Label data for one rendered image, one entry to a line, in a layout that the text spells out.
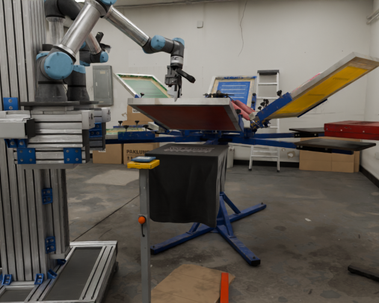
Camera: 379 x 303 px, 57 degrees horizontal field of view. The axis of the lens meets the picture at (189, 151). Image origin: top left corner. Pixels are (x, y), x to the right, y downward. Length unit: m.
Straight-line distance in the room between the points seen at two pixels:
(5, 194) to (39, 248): 0.36
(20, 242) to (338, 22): 5.88
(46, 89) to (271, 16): 5.34
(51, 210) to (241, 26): 5.27
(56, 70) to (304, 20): 5.47
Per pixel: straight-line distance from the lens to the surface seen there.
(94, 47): 2.52
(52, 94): 1.82
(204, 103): 1.89
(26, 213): 2.18
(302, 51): 6.61
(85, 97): 2.31
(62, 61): 1.70
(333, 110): 6.63
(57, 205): 2.17
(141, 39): 2.05
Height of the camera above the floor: 1.28
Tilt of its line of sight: 9 degrees down
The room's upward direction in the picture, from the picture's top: straight up
